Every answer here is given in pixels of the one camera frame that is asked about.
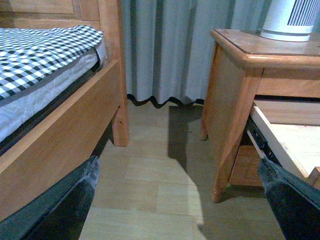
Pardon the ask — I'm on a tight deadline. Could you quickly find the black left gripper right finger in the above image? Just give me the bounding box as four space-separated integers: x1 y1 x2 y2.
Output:
258 158 320 240

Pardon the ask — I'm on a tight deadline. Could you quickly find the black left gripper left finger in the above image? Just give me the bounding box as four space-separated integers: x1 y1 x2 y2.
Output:
0 156 100 240

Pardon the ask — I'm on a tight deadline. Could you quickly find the wooden drawer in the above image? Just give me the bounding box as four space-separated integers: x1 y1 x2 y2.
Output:
247 100 320 189
229 145 262 187

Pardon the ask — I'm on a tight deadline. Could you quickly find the grey mattress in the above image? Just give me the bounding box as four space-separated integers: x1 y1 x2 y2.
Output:
0 40 107 141

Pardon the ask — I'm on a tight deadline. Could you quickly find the wooden nightstand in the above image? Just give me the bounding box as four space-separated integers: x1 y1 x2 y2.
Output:
201 29 320 203

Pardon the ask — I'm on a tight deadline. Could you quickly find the checkered bed sheet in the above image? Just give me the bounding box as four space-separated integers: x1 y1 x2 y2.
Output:
0 25 103 100

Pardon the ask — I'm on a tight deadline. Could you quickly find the white cylindrical air purifier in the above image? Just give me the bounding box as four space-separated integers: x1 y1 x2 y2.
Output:
260 0 320 42

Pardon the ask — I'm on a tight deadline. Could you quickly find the grey curtain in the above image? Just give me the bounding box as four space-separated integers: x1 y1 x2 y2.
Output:
122 0 270 105

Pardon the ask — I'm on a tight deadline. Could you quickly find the wooden bed frame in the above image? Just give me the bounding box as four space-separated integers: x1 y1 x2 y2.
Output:
0 0 129 219

